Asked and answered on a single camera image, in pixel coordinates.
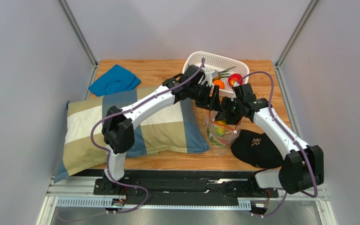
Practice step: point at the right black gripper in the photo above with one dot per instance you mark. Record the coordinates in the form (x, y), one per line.
(227, 113)

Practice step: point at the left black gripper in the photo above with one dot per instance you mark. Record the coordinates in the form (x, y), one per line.
(210, 103)

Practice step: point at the fake orange fruit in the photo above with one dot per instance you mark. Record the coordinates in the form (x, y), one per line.
(219, 83)

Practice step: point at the fake red apple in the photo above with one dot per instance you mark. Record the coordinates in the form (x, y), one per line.
(235, 78)

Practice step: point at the fake brown potato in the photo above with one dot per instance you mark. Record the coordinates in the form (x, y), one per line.
(215, 75)

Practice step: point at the clear orange zip bag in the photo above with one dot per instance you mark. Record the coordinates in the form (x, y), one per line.
(232, 132)

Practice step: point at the fake green onion stalk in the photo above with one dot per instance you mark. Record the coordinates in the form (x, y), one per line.
(224, 73)

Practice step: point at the fake watermelon slice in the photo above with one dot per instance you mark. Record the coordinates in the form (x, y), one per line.
(217, 142)

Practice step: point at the checked blue beige pillow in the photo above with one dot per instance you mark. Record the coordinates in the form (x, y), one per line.
(173, 128)

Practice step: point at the fake yellow green fruit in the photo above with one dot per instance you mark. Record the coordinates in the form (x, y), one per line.
(220, 127)

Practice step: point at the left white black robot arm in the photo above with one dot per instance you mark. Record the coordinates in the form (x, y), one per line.
(119, 124)

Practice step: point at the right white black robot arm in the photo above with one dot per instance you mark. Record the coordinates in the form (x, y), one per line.
(303, 164)

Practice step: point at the white perforated plastic basket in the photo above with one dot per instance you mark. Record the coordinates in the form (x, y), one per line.
(220, 63)

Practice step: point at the black baseball cap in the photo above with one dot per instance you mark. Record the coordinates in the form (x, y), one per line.
(257, 150)

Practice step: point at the blue folded cloth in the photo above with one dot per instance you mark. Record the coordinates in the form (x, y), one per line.
(116, 79)

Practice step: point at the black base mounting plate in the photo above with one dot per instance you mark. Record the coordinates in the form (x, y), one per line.
(218, 188)

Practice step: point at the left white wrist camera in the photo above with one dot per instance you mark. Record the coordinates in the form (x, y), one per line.
(208, 77)

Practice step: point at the right aluminium frame post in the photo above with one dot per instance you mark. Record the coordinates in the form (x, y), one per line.
(297, 32)

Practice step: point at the aluminium frame post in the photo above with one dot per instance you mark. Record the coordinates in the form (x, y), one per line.
(297, 32)
(77, 31)

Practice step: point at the aluminium slotted rail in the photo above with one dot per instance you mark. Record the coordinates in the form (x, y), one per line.
(111, 203)

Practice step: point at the left aluminium frame post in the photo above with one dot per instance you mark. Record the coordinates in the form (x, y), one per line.
(77, 31)

